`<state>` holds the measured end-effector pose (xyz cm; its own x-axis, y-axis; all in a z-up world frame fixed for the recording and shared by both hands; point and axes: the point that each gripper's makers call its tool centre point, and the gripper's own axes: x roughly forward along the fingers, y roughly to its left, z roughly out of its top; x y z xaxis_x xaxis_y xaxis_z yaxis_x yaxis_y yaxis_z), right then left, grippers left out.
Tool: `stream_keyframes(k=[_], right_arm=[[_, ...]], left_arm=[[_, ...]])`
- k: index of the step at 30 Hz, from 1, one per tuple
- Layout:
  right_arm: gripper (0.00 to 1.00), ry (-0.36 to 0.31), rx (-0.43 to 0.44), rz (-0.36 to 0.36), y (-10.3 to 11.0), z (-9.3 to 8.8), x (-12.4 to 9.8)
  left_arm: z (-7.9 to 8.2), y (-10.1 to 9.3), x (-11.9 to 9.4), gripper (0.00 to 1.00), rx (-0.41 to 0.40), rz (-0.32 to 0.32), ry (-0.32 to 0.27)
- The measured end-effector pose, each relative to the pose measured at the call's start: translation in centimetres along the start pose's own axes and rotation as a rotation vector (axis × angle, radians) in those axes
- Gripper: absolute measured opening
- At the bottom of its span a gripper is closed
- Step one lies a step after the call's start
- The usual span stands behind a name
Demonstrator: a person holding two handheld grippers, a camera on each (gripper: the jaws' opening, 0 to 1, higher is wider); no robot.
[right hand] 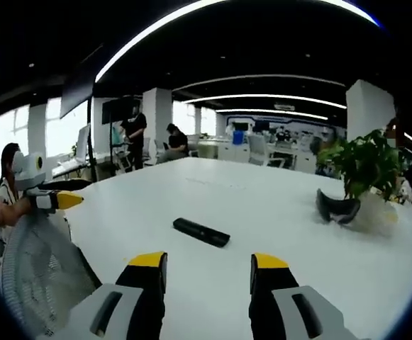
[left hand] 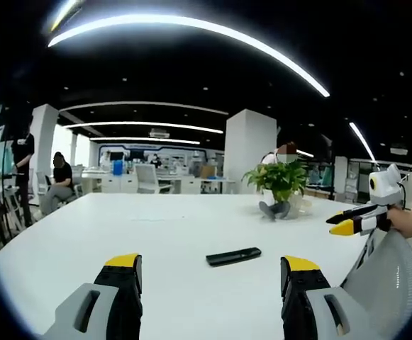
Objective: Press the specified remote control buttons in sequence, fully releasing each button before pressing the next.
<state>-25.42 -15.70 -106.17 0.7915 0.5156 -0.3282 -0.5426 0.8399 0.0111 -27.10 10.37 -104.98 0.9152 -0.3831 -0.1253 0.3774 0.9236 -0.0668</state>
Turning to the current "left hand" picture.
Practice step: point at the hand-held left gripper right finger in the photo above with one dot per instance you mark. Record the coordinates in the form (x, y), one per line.
(308, 301)

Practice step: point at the grey mesh office chair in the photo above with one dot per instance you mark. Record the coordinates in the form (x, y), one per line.
(386, 272)

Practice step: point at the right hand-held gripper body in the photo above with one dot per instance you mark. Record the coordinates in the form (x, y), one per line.
(386, 198)

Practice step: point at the blue box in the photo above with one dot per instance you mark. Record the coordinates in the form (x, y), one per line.
(118, 166)

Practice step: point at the white office chair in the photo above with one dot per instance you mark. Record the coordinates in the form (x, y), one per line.
(150, 178)

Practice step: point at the black remote control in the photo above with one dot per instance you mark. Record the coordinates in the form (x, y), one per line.
(233, 256)

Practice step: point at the long white desk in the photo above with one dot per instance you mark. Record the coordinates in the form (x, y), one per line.
(163, 184)

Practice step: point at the green potted plant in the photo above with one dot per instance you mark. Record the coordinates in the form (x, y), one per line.
(280, 186)

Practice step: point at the white square pillar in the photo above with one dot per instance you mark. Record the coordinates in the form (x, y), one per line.
(42, 152)
(250, 152)

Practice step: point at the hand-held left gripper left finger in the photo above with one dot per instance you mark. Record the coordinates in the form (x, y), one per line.
(110, 301)

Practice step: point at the person's right hand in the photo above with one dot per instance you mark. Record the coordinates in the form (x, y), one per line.
(397, 219)

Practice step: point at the curved ceiling light strip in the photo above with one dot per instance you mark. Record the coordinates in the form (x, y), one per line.
(177, 42)

